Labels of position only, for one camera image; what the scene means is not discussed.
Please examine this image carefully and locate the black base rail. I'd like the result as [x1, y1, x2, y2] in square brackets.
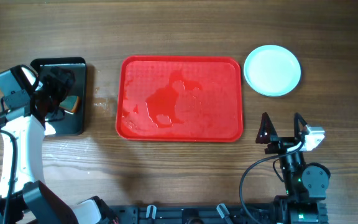
[107, 203, 329, 224]

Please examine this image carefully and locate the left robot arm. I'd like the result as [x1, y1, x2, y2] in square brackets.
[0, 65, 119, 223]

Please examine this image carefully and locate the green and orange sponge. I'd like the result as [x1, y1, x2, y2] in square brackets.
[59, 95, 81, 114]

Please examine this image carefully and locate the red plastic tray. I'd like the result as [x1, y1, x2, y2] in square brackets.
[116, 55, 244, 142]

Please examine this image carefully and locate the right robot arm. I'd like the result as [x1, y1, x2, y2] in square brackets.
[255, 112, 331, 224]

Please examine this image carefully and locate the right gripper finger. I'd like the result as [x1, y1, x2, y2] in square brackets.
[255, 112, 278, 144]
[294, 113, 308, 139]

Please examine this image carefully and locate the light blue plate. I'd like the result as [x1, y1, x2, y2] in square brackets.
[243, 45, 301, 97]

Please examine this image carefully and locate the black rectangular water tray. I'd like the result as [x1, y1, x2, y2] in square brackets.
[30, 57, 87, 136]

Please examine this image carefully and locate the right black cable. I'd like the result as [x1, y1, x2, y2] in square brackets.
[239, 141, 306, 224]

